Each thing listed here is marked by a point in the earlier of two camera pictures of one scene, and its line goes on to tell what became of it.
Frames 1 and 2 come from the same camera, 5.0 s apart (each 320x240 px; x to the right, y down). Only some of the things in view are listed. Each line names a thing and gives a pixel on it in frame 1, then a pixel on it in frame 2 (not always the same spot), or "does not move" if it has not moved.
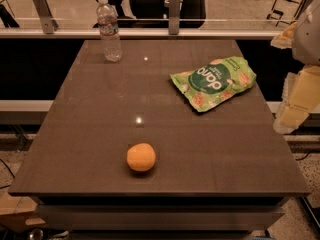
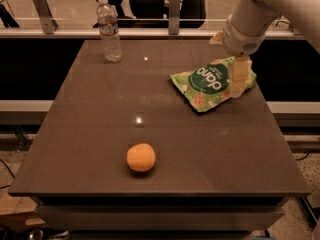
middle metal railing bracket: (174, 11) does not move
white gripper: (308, 39) -> (237, 40)
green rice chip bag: (214, 81) does not move
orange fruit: (141, 157) does not move
